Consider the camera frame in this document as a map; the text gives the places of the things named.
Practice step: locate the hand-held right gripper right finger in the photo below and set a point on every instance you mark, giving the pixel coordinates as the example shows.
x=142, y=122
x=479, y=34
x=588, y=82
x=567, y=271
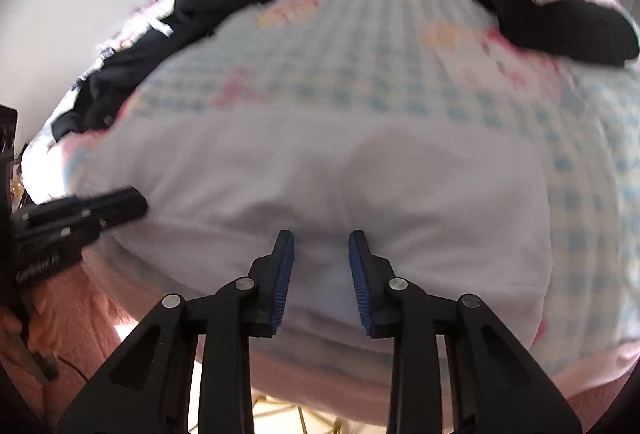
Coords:
x=360, y=284

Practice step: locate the black jacket with white stripe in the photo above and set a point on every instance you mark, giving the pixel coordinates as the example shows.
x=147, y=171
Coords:
x=165, y=44

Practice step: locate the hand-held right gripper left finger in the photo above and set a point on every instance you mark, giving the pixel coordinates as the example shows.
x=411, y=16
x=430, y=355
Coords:
x=282, y=284

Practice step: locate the printed checkered blanket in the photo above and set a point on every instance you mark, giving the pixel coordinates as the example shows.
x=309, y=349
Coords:
x=390, y=54

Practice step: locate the person's left hand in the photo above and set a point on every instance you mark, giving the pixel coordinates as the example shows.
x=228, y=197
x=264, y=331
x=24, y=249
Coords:
x=12, y=321

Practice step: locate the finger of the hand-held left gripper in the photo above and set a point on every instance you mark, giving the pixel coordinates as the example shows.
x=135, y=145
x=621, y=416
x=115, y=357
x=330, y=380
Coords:
x=115, y=206

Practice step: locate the person's pink fleece clothing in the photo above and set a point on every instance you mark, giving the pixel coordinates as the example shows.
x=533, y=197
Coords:
x=70, y=314

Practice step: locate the checkered printed pillow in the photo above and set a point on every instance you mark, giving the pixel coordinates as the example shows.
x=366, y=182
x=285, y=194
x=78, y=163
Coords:
x=600, y=189

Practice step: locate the black folded garment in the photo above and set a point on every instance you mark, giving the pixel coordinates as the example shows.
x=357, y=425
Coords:
x=560, y=27

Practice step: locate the pale shirt with navy trim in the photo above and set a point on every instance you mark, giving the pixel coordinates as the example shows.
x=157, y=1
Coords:
x=310, y=194

